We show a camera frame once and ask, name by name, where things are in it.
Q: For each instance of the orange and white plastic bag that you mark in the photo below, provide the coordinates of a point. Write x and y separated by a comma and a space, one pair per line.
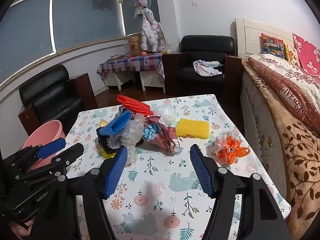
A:
230, 150

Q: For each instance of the pale flat box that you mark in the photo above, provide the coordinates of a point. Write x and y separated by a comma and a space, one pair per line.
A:
115, 56

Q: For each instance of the white plastic bubble bag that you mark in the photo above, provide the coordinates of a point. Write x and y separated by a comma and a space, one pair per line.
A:
167, 113

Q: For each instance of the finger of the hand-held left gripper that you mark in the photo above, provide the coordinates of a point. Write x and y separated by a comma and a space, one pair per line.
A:
71, 153
51, 148

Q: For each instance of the pale patterned puffer jacket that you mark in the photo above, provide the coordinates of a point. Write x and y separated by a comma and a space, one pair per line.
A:
150, 32

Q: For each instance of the pink plastic bucket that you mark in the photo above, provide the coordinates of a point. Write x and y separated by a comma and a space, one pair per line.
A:
45, 132

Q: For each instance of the white hat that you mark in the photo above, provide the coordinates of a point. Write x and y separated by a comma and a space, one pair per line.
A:
138, 11

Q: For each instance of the cup with straw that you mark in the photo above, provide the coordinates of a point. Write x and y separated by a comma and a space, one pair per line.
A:
167, 48

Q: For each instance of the yellow foam net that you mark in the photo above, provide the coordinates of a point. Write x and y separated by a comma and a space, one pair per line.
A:
192, 128

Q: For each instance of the colourful patterned pillow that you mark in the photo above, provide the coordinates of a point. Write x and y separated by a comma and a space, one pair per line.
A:
272, 45

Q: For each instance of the pink floral pillow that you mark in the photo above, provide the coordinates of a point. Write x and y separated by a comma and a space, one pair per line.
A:
307, 52

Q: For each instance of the blue foam net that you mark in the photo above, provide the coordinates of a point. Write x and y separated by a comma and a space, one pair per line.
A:
117, 125

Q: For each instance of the black leather armchair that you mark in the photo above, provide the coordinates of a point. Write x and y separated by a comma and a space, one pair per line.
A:
205, 45
50, 92

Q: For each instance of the brown paper bag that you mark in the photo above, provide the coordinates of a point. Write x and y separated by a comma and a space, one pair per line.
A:
135, 45

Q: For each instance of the orange peel piece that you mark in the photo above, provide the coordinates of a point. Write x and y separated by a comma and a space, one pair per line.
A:
103, 123

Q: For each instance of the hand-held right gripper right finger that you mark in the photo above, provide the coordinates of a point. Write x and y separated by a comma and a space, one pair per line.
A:
203, 173

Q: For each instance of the floral bear print tablecloth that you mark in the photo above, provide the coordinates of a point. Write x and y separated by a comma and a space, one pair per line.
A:
162, 180

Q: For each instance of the yellow floral pillow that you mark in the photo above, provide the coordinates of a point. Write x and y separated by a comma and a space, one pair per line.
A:
291, 55

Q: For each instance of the white desk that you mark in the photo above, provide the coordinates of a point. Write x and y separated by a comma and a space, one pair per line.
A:
117, 78

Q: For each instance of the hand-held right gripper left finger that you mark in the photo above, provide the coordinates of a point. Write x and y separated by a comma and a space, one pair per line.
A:
114, 172

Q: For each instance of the bed mattress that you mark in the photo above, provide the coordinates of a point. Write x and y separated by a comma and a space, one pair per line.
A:
265, 135

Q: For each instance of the white patterned cloth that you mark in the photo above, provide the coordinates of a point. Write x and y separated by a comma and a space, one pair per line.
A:
207, 68

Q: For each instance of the white bed headboard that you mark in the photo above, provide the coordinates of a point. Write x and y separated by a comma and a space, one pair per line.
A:
250, 37

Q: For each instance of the red foam net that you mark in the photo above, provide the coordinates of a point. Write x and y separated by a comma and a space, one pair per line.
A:
135, 105

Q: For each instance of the pink paper wrapper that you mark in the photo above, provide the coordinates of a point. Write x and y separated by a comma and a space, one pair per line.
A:
165, 135

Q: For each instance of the clear bubble wrap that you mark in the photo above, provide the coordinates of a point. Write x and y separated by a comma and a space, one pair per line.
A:
132, 132

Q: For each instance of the person's left hand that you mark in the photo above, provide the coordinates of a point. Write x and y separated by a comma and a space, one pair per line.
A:
22, 230

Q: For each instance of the black foam net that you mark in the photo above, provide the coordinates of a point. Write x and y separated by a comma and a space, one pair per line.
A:
103, 140

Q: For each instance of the checkered tablecloth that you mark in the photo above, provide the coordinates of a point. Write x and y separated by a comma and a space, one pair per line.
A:
130, 63

